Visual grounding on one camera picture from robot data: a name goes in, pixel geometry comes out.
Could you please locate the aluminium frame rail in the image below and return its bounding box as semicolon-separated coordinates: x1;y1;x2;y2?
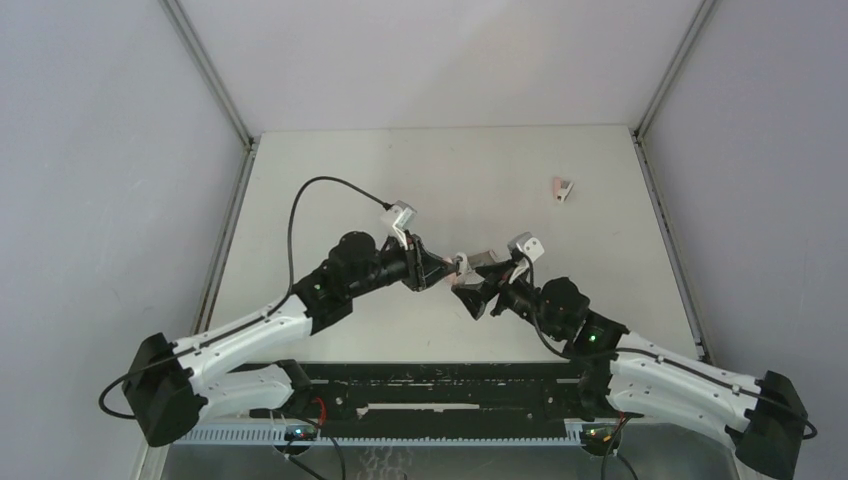
630;0;721;365
158;0;260;379

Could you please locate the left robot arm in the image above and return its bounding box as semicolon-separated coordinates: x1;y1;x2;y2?
121;231;459;447

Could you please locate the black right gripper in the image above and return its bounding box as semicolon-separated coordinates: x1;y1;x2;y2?
453;259;563;343

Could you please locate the black left camera cable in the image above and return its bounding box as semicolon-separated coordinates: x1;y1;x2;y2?
286;175;393;299

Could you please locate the aluminium right frame rail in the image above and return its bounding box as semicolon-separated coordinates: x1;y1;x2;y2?
630;0;721;365

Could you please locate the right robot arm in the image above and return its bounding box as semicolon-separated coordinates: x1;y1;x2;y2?
452;259;815;479

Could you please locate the aluminium left frame rail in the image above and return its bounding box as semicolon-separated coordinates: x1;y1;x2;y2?
158;0;260;379

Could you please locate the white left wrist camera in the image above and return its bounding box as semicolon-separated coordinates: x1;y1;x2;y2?
380;201;417;245

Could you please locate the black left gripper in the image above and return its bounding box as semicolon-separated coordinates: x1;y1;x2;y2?
347;230;454;300

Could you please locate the white slotted cable duct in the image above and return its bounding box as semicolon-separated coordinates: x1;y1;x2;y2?
175;422;584;447

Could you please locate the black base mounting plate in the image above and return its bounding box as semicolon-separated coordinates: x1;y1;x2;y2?
202;361;620;441

